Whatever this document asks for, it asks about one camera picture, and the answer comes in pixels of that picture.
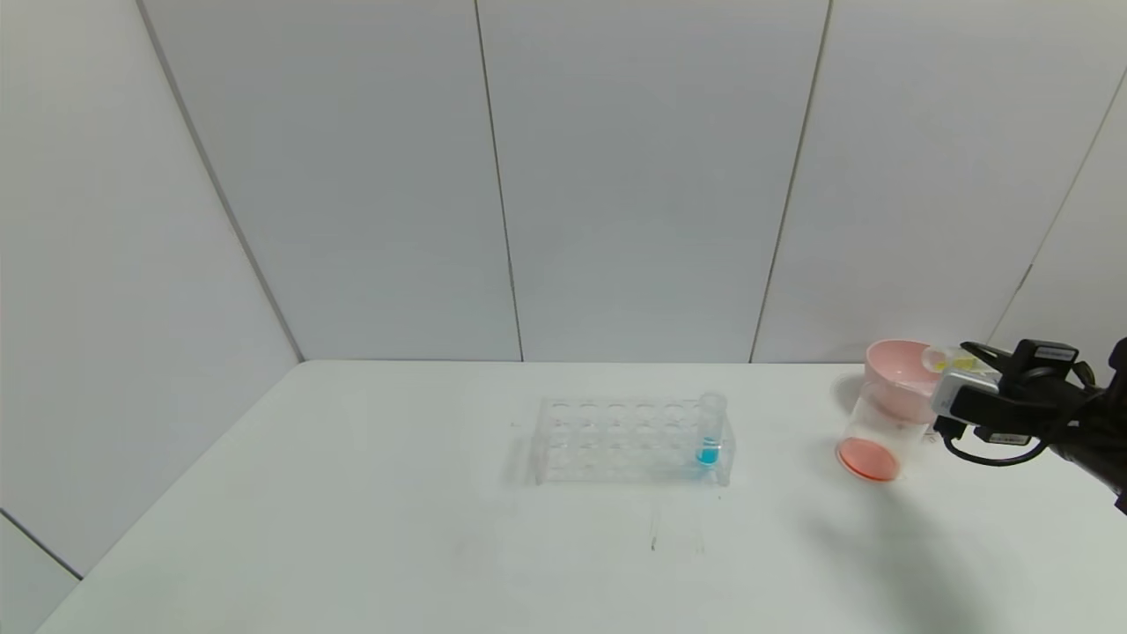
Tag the pink plastic funnel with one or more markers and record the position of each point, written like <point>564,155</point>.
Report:
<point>894,383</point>

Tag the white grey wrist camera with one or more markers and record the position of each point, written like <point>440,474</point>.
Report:
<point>964,389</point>

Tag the yellow pigment test tube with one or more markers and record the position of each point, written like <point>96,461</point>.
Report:
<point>951,359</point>

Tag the clear plastic test tube rack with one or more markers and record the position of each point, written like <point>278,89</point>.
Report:
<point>616,458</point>

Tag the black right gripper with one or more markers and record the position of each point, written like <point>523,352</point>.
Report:
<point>1045,354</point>

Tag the clear plastic beaker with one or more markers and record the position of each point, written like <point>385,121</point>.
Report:
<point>872,453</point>

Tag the blue pigment test tube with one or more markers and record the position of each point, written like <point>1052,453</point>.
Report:
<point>710,440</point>

